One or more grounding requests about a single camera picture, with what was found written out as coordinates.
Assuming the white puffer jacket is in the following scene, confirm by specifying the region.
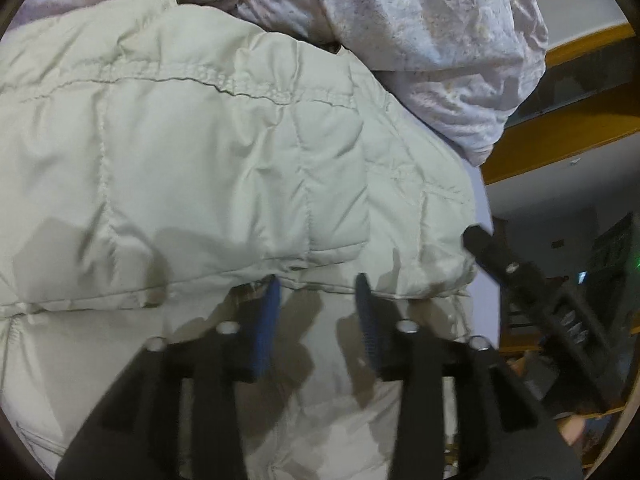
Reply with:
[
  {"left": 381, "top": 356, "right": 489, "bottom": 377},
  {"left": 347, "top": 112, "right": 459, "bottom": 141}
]
[{"left": 0, "top": 0, "right": 478, "bottom": 480}]

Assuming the yellow wooden frame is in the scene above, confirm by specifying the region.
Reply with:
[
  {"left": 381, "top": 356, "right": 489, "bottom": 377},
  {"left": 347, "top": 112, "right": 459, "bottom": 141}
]
[{"left": 482, "top": 0, "right": 640, "bottom": 186}]

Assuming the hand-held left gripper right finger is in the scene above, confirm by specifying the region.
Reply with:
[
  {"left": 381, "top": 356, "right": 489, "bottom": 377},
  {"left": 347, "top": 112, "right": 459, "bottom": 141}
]
[{"left": 355, "top": 274, "right": 583, "bottom": 480}]

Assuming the dark cabinet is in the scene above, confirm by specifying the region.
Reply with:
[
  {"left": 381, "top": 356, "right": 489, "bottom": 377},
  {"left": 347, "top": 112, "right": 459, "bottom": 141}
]
[{"left": 582, "top": 212, "right": 637, "bottom": 321}]

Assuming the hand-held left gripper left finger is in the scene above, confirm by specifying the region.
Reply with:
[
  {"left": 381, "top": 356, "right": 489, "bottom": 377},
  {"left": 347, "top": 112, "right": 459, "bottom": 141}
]
[{"left": 55, "top": 276, "right": 284, "bottom": 480}]

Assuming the pink floral duvet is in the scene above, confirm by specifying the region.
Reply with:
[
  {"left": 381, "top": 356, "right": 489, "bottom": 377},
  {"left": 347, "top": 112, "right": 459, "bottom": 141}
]
[{"left": 10, "top": 0, "right": 551, "bottom": 167}]

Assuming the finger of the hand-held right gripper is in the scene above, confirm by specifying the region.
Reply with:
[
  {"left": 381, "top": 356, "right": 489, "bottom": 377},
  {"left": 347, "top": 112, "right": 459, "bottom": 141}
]
[{"left": 462, "top": 225, "right": 557, "bottom": 322}]

